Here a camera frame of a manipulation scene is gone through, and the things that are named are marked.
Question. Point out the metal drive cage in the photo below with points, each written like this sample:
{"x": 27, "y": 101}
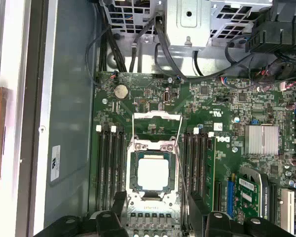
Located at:
{"x": 187, "y": 17}

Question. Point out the CPU socket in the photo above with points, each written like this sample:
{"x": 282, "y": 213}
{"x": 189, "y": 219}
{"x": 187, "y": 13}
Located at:
{"x": 132, "y": 172}

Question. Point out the silver CPU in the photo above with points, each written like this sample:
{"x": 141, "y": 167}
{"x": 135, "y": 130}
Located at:
{"x": 153, "y": 172}

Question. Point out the silver heat sink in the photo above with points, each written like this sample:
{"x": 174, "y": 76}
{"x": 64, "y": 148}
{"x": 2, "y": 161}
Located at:
{"x": 261, "y": 140}

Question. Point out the metal socket cover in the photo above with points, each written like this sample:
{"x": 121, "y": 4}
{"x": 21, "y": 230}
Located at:
{"x": 158, "y": 115}

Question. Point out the metal locking lever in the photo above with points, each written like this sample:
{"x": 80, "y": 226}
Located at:
{"x": 181, "y": 172}

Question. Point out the black plastic shroud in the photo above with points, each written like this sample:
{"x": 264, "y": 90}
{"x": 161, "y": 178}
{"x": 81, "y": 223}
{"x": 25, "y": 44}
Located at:
{"x": 276, "y": 34}

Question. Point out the RAM slot with white clips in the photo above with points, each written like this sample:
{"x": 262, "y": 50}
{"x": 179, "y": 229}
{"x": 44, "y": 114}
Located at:
{"x": 194, "y": 168}
{"x": 100, "y": 172}
{"x": 114, "y": 168}

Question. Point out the black graphics card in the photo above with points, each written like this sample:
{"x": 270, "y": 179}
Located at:
{"x": 266, "y": 197}

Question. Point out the green RAM stick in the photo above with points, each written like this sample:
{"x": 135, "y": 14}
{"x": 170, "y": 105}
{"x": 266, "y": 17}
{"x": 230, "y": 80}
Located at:
{"x": 210, "y": 177}

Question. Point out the black PC case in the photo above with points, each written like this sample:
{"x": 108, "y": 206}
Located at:
{"x": 71, "y": 98}

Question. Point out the blue expansion slot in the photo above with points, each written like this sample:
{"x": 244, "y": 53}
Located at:
{"x": 230, "y": 197}

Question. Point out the short black expansion slot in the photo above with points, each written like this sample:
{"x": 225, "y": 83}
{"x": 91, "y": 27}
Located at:
{"x": 217, "y": 195}

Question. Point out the green motherboard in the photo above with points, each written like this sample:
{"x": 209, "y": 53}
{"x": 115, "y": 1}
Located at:
{"x": 212, "y": 103}

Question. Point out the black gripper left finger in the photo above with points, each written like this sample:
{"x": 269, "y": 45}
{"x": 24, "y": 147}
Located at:
{"x": 88, "y": 227}

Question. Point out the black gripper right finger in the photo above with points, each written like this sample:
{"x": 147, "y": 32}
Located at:
{"x": 224, "y": 227}

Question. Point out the silver coin battery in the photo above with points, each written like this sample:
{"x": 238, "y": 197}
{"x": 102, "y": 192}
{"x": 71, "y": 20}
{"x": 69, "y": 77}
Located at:
{"x": 121, "y": 91}

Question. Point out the RAM slot with black clips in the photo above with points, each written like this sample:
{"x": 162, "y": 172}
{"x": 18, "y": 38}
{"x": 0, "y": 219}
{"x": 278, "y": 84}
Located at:
{"x": 186, "y": 168}
{"x": 122, "y": 168}
{"x": 201, "y": 168}
{"x": 107, "y": 172}

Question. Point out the white expansion slot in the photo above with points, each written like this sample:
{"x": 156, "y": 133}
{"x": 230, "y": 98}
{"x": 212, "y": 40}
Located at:
{"x": 287, "y": 212}

